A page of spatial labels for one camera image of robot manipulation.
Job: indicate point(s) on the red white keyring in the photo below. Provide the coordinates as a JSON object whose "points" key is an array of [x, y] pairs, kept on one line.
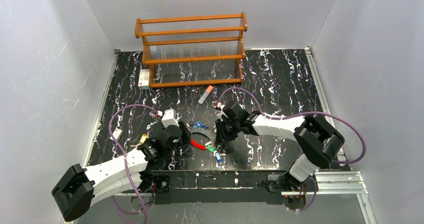
{"points": [[201, 137]]}

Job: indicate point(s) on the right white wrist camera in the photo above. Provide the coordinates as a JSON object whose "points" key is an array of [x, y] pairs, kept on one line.
{"points": [[219, 108]]}

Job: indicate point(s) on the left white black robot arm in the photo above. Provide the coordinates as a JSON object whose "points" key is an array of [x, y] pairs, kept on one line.
{"points": [[81, 187]]}

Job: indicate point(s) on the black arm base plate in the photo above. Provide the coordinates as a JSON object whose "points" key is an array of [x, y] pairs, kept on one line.
{"points": [[183, 186]]}

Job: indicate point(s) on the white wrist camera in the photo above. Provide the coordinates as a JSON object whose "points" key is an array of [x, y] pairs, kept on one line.
{"points": [[169, 118], [219, 108]]}

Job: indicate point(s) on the aluminium front frame rail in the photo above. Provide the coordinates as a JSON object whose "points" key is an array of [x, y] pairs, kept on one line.
{"points": [[333, 182]]}

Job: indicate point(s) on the small white red box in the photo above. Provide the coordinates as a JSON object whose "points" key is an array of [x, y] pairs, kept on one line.
{"points": [[144, 79]]}

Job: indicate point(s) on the green key tag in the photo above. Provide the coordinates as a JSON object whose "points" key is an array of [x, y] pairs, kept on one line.
{"points": [[210, 147]]}

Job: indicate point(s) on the blue key tag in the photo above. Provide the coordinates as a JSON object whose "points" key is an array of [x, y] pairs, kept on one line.
{"points": [[218, 156]]}

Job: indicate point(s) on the white small tag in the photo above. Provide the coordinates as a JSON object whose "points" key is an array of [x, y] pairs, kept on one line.
{"points": [[116, 134]]}

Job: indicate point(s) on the wooden three-tier shelf rack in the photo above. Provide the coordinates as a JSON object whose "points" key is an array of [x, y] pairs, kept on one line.
{"points": [[197, 50]]}

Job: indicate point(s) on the orange grey marker pen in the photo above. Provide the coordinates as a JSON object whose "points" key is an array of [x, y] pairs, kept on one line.
{"points": [[205, 94]]}

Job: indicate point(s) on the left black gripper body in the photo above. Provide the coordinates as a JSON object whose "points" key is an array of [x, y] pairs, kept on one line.
{"points": [[185, 136]]}

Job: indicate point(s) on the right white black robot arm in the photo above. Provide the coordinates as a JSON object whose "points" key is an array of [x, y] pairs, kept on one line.
{"points": [[319, 141]]}

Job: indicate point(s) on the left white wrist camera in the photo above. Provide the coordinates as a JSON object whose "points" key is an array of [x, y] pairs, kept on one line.
{"points": [[169, 118]]}

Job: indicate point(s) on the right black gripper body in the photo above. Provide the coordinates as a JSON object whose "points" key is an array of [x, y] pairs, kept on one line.
{"points": [[220, 132]]}

